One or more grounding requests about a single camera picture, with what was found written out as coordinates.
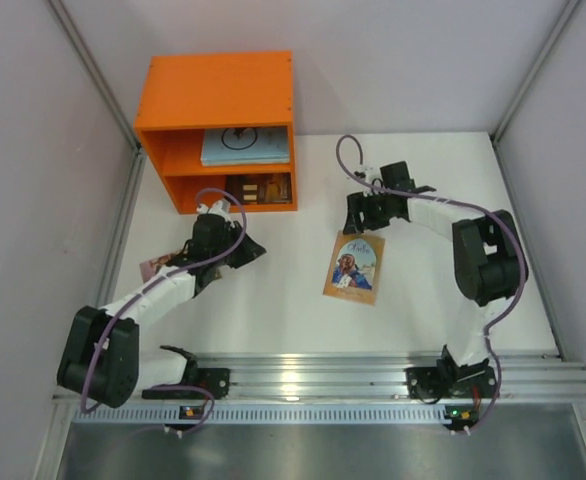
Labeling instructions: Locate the orange illustrated book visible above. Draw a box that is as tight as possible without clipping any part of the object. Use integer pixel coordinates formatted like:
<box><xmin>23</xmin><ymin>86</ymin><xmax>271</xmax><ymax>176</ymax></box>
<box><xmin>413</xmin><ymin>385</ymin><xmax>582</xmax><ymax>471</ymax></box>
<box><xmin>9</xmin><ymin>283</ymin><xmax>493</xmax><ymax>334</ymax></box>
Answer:
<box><xmin>323</xmin><ymin>231</ymin><xmax>385</xmax><ymax>305</ymax></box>

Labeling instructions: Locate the dark brown sunset book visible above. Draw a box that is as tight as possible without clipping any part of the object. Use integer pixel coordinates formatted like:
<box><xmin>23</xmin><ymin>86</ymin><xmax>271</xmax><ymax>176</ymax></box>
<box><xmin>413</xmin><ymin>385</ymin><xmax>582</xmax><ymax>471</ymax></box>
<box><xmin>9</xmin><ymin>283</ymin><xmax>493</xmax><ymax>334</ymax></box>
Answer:
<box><xmin>225</xmin><ymin>173</ymin><xmax>292</xmax><ymax>205</ymax></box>

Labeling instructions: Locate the pink illustrated fairy-tale book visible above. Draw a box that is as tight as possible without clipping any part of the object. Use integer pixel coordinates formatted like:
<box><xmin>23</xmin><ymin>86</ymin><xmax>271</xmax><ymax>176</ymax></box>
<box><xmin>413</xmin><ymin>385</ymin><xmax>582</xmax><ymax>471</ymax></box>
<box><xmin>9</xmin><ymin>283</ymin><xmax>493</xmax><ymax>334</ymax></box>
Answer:
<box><xmin>139</xmin><ymin>252</ymin><xmax>177</xmax><ymax>283</ymax></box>

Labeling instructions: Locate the light blue cat book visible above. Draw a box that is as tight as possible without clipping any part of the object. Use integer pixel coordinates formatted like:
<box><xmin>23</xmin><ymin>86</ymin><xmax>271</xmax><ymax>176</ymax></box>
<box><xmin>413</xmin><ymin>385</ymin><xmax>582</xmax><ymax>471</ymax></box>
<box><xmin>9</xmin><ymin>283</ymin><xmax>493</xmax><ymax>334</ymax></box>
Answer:
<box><xmin>201</xmin><ymin>127</ymin><xmax>290</xmax><ymax>167</ymax></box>

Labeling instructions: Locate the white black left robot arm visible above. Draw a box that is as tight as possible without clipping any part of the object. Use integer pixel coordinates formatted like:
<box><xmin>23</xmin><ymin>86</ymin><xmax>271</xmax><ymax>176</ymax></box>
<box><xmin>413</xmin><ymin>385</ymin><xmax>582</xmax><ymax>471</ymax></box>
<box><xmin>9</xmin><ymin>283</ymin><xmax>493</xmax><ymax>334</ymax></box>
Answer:
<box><xmin>56</xmin><ymin>213</ymin><xmax>266</xmax><ymax>413</ymax></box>

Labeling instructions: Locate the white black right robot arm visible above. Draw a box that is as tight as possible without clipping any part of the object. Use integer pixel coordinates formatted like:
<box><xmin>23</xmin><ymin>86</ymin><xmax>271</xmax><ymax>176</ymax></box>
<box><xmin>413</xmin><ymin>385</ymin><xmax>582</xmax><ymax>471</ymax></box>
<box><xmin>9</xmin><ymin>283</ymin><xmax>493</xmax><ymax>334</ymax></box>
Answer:
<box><xmin>343</xmin><ymin>162</ymin><xmax>529</xmax><ymax>399</ymax></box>

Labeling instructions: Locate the orange two-shelf cabinet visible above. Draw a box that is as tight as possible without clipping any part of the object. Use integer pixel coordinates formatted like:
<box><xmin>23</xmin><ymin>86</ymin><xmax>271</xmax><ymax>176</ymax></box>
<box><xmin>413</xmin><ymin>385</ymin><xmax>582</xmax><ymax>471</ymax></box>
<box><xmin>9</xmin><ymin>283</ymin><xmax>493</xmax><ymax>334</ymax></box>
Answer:
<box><xmin>134</xmin><ymin>50</ymin><xmax>298</xmax><ymax>214</ymax></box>

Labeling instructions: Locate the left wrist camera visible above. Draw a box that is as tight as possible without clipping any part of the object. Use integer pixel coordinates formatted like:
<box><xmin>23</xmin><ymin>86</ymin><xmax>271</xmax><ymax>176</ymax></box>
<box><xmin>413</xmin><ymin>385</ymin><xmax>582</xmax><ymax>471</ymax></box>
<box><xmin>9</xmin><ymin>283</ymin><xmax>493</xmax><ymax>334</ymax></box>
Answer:
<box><xmin>196</xmin><ymin>199</ymin><xmax>231</xmax><ymax>221</ymax></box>

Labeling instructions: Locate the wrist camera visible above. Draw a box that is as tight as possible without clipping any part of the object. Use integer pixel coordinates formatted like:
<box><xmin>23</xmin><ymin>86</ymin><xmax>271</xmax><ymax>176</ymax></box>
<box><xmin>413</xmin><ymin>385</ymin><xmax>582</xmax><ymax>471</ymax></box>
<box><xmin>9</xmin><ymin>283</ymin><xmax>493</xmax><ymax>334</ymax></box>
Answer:
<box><xmin>196</xmin><ymin>199</ymin><xmax>231</xmax><ymax>221</ymax></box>
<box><xmin>353</xmin><ymin>165</ymin><xmax>382</xmax><ymax>184</ymax></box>

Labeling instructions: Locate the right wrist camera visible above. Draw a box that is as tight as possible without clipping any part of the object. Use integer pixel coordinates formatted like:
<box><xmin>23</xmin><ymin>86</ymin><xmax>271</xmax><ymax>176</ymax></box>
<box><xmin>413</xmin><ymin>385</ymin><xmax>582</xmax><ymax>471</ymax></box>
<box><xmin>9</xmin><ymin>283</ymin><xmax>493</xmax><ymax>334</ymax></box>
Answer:
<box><xmin>353</xmin><ymin>165</ymin><xmax>382</xmax><ymax>184</ymax></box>

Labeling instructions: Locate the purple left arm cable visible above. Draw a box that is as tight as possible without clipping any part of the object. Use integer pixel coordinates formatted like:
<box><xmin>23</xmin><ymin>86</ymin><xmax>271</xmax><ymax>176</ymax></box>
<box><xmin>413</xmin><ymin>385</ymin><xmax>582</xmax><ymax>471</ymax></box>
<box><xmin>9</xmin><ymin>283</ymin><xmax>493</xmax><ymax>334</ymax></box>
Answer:
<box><xmin>77</xmin><ymin>187</ymin><xmax>248</xmax><ymax>441</ymax></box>

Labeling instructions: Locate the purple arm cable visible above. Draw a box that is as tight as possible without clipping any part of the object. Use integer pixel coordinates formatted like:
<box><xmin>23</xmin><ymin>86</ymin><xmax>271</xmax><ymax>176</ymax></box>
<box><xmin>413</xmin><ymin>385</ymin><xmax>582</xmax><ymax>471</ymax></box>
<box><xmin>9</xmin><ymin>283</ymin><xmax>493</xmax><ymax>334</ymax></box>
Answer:
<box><xmin>77</xmin><ymin>187</ymin><xmax>248</xmax><ymax>441</ymax></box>
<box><xmin>335</xmin><ymin>133</ymin><xmax>530</xmax><ymax>436</ymax></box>

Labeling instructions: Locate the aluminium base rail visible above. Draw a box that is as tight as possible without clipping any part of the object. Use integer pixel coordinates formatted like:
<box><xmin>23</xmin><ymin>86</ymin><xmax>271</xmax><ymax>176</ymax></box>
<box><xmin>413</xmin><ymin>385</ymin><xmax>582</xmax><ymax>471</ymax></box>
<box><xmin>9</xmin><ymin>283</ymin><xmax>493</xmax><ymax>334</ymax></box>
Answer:
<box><xmin>199</xmin><ymin>354</ymin><xmax>586</xmax><ymax>403</ymax></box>

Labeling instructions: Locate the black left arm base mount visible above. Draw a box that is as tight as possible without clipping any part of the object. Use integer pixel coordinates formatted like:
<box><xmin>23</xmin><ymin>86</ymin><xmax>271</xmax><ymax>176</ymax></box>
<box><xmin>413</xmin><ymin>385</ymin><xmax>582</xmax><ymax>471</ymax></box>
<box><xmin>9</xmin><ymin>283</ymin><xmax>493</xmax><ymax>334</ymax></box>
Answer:
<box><xmin>141</xmin><ymin>368</ymin><xmax>231</xmax><ymax>400</ymax></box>

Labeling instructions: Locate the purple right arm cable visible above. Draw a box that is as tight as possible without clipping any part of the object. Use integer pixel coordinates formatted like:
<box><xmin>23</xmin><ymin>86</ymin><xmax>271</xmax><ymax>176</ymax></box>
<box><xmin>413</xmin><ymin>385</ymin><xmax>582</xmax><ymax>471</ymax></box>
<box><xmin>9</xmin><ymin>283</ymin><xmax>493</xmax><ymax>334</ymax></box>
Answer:
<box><xmin>335</xmin><ymin>133</ymin><xmax>530</xmax><ymax>436</ymax></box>

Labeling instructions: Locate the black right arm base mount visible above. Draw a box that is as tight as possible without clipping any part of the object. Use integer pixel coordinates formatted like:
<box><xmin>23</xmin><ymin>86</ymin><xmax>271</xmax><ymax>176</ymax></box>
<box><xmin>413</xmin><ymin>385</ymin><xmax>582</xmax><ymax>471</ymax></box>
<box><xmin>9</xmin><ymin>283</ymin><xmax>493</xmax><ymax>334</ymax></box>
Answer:
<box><xmin>405</xmin><ymin>367</ymin><xmax>497</xmax><ymax>404</ymax></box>

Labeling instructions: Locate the slotted grey cable duct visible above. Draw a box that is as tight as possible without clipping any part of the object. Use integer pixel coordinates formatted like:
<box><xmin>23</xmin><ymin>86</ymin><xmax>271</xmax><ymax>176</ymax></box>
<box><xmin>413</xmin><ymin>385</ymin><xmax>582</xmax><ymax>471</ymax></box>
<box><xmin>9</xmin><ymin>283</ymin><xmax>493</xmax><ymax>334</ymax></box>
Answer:
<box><xmin>72</xmin><ymin>403</ymin><xmax>479</xmax><ymax>426</ymax></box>

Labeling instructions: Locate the right aluminium corner post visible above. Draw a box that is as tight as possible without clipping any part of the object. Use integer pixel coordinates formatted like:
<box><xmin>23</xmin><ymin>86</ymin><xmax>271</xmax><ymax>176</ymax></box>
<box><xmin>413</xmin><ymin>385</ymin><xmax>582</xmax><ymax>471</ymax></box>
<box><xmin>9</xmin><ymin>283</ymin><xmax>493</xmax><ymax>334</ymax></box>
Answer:
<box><xmin>489</xmin><ymin>0</ymin><xmax>584</xmax><ymax>147</ymax></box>

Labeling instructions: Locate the aluminium corner post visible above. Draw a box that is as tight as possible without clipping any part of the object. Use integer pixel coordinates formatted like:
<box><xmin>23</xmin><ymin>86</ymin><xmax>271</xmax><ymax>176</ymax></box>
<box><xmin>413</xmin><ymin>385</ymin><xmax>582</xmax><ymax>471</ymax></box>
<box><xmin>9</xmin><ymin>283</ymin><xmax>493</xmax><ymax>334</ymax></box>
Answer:
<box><xmin>44</xmin><ymin>0</ymin><xmax>140</xmax><ymax>152</ymax></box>
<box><xmin>489</xmin><ymin>0</ymin><xmax>584</xmax><ymax>147</ymax></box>

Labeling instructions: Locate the left aluminium corner post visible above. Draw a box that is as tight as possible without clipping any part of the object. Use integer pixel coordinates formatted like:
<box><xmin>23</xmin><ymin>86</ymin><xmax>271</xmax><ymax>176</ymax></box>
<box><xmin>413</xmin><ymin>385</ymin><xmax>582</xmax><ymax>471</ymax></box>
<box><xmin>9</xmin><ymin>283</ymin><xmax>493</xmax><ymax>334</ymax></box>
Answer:
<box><xmin>44</xmin><ymin>0</ymin><xmax>140</xmax><ymax>152</ymax></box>

